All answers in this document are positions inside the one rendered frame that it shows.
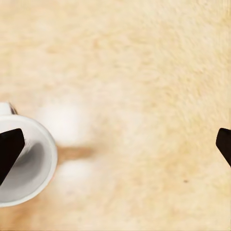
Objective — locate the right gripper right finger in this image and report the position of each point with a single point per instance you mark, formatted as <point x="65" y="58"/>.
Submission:
<point x="223" y="142"/>

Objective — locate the countertop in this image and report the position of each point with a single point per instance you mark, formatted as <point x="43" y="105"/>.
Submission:
<point x="133" y="93"/>

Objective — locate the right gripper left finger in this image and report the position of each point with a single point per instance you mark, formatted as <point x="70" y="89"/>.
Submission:
<point x="12" y="143"/>

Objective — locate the coffee cup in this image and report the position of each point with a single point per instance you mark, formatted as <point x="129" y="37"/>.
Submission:
<point x="36" y="163"/>

